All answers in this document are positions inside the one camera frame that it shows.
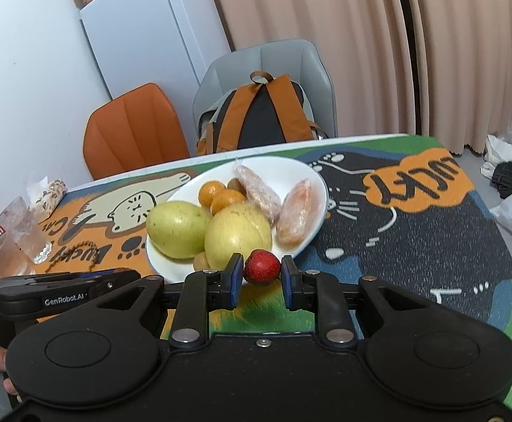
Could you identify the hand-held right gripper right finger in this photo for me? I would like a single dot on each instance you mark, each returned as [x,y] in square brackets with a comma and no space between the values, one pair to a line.
[292,281]

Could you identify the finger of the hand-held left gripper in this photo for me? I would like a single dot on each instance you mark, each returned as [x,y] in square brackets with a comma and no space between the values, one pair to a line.
[115,278]

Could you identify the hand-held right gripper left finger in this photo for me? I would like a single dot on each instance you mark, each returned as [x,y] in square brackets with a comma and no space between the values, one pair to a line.
[233,279]

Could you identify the small red fruit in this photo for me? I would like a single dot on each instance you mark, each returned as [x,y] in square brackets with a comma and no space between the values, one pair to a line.
[261,267]

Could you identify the small brown longan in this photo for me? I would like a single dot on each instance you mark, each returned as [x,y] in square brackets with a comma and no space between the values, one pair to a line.
[235,184]
[201,261]

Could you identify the round yellow mango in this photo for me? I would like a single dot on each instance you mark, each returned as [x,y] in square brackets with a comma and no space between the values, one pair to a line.
[238,235]

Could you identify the short salmon pink wedge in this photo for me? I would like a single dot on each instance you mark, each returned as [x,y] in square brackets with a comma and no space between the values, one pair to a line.
[294,213]

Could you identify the greenish yellow mango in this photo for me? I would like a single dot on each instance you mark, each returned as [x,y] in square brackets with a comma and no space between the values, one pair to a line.
[177,228]

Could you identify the small orange mandarin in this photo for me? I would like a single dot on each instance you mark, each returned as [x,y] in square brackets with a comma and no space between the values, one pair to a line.
[211,192]
[227,200]

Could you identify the long pale pink wedge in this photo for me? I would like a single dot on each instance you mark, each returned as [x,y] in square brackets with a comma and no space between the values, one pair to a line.
[258,193]

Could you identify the white bowl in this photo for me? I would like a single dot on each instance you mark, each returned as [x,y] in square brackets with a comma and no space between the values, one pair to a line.
[308,171]

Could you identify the clear drinking glass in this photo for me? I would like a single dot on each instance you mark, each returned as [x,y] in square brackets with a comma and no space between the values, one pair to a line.
[27,228]
[7,255]

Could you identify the orange chair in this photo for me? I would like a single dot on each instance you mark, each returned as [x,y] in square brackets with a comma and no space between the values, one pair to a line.
[133,127]

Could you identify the orange and black backpack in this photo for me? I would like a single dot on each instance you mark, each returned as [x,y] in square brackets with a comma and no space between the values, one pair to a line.
[256,118]

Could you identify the grey chair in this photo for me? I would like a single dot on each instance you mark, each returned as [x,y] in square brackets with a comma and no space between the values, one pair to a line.
[282,59]

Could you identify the white refrigerator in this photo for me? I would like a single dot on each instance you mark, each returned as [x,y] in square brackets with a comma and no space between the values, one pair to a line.
[150,30]

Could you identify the crumpled clear plastic bag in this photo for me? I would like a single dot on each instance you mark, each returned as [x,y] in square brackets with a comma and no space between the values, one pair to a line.
[504,147]

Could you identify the pink curtain panel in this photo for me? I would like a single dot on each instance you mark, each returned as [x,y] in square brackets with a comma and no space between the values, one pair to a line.
[467,44]
[317,17]

